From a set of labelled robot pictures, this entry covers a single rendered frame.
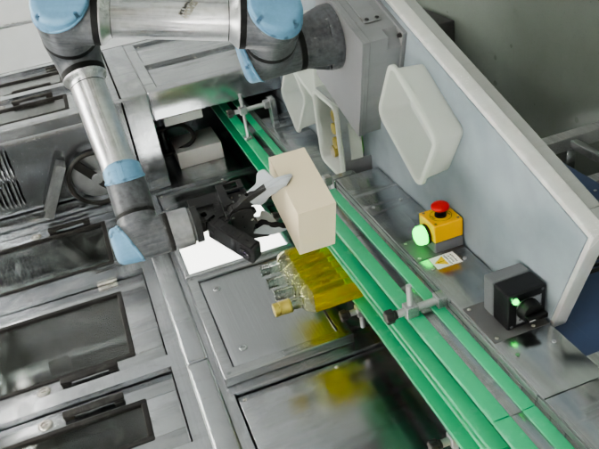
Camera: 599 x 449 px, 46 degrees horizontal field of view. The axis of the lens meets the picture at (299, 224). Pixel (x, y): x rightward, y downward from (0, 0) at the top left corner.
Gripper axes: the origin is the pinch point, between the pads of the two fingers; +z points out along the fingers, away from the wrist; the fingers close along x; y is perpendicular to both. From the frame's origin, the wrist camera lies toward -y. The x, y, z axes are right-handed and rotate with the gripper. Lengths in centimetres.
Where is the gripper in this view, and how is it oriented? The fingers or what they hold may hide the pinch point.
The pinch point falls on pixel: (294, 203)
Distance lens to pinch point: 137.7
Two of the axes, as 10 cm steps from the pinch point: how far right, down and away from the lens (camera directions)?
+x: 0.3, 6.5, 7.6
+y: -3.5, -7.1, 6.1
